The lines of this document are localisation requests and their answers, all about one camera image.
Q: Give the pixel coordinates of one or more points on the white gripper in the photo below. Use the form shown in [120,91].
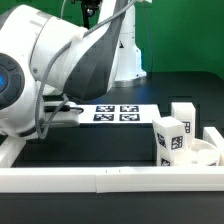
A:
[67,116]

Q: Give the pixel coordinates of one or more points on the white round stool seat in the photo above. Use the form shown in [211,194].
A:
[201,153]

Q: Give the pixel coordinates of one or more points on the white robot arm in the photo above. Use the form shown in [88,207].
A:
[38,49]

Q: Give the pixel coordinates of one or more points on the white marker sheet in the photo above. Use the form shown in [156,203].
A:
[119,114]

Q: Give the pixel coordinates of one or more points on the white U-shaped fence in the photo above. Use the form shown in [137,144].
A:
[101,179]

